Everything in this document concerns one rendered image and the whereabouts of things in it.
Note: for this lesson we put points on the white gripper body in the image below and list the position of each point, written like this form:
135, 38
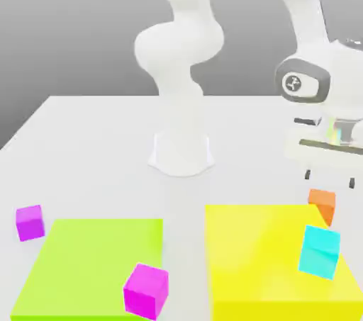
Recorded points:
312, 153

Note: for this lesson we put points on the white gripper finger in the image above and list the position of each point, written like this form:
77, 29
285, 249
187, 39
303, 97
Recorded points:
308, 175
352, 183

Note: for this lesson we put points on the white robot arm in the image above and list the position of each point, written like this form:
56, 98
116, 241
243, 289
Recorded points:
181, 43

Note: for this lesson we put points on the small orange cube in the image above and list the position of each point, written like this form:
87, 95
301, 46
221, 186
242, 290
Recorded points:
323, 202

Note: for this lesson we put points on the small cyan cube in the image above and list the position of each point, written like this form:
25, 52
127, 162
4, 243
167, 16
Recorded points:
319, 253

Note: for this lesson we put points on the small magenta cube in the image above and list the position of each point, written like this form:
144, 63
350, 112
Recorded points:
144, 292

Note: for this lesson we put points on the small purple cube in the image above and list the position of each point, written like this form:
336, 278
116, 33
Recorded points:
29, 224

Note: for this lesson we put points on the large yellow box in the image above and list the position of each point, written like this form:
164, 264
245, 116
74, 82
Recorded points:
255, 258

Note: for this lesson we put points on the large lime green box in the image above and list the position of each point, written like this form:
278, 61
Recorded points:
85, 264

